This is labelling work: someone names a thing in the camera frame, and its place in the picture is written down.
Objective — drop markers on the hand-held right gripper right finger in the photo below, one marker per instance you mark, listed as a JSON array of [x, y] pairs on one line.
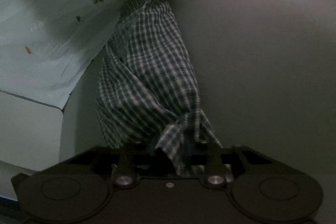
[[215, 161]]

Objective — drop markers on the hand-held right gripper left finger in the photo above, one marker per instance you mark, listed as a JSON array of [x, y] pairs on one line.
[[126, 161]]

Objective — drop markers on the blue checked shirt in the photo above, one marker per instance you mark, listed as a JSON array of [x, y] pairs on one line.
[[149, 77]]

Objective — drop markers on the carrot printed sheet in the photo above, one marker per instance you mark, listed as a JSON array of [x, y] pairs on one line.
[[52, 16]]

